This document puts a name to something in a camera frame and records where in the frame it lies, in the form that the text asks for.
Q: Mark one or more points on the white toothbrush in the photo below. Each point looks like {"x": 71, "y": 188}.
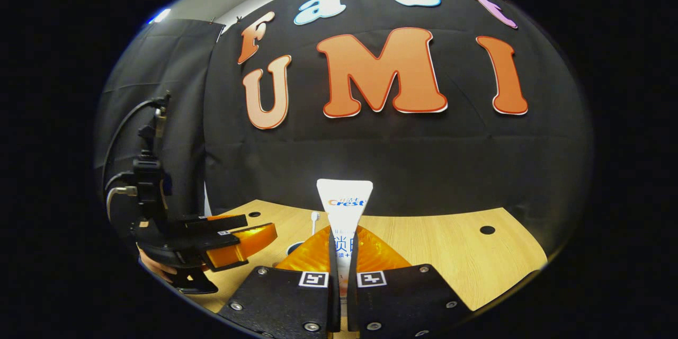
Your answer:
{"x": 315, "y": 216}

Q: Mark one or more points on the wooden desktop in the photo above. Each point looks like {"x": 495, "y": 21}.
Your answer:
{"x": 450, "y": 254}

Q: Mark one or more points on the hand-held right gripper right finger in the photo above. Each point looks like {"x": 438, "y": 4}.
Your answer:
{"x": 352, "y": 254}

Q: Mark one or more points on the white toothpaste tube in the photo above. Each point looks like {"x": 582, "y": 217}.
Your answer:
{"x": 344, "y": 196}

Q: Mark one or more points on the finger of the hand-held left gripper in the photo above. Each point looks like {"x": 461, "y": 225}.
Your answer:
{"x": 249, "y": 243}
{"x": 222, "y": 222}

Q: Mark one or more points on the ceiling light panel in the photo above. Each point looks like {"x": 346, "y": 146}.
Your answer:
{"x": 159, "y": 16}

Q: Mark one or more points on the black backdrop cloth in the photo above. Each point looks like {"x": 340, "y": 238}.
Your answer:
{"x": 397, "y": 159}

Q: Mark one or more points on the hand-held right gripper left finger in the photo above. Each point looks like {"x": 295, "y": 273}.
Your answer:
{"x": 333, "y": 254}

